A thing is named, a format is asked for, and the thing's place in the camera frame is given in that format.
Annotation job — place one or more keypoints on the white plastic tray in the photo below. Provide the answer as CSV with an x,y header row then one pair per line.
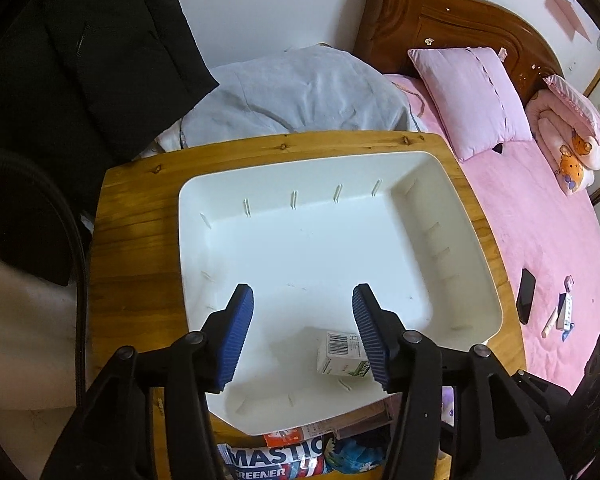
x,y
302,235

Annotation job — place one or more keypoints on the white curtain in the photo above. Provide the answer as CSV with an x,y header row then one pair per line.
x,y
37,366

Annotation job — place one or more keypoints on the black jacket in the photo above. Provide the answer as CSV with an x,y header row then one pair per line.
x,y
85,85

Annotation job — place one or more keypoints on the wooden table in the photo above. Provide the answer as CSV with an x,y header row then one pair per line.
x,y
137,293

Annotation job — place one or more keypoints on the wooden headboard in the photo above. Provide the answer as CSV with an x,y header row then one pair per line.
x,y
389,28

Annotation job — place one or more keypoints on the black smartphone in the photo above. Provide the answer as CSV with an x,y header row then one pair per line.
x,y
525,296

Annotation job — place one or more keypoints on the pink bedspread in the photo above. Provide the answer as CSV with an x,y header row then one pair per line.
x,y
557,238

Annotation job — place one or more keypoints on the long orange white box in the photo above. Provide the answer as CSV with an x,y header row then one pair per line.
x,y
369,417

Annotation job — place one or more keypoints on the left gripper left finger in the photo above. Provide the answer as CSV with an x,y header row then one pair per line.
x,y
232,332

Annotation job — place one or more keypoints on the blue drawstring pouch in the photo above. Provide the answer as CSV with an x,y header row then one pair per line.
x,y
355,454

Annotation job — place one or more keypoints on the grey blanket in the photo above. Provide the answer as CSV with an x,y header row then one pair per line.
x,y
316,88

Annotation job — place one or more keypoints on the folded pink cartoon quilt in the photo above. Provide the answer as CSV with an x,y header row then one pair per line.
x,y
566,126

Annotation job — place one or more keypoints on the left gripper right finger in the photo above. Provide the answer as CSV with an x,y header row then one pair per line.
x,y
381,332

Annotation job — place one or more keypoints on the pink pillow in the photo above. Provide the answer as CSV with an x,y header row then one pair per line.
x,y
477,102

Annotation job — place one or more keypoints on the blue Mastic snack packet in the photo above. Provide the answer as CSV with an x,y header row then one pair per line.
x,y
290,461

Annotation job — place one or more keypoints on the purple plush toy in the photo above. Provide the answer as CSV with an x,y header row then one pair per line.
x,y
447,405

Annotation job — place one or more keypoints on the small white green box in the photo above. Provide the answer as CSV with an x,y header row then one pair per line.
x,y
342,354

